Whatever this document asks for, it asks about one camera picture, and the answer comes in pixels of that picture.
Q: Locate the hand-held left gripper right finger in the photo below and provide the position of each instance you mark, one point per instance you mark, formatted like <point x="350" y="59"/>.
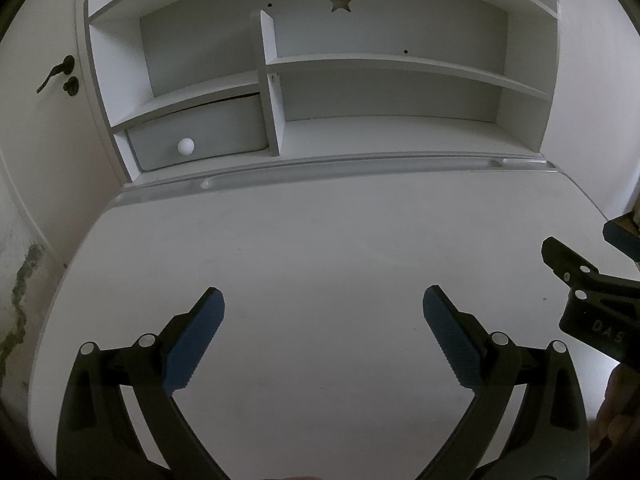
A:
<point x="450" y="340"/>

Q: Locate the white door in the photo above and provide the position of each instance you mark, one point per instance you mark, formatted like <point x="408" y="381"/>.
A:
<point x="45" y="150"/>

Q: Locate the white round drawer knob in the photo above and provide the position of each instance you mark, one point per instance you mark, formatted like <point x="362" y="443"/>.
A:
<point x="185" y="146"/>

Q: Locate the black door keyhole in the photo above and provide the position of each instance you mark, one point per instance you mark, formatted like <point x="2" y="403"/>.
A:
<point x="71" y="86"/>

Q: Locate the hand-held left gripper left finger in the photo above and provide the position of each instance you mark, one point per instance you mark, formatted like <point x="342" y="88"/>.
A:
<point x="195" y="340"/>

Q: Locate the white drawer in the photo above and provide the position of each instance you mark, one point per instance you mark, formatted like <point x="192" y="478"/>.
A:
<point x="225" y="130"/>

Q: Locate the person's right hand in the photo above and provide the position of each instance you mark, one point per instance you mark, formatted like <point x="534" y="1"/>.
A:
<point x="617" y="400"/>

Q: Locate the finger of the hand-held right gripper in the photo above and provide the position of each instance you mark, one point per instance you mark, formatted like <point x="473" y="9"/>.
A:
<point x="622" y="236"/>
<point x="565" y="260"/>

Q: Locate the white desk shelf unit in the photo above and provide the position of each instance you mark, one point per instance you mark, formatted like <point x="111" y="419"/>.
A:
<point x="390" y="25"/>

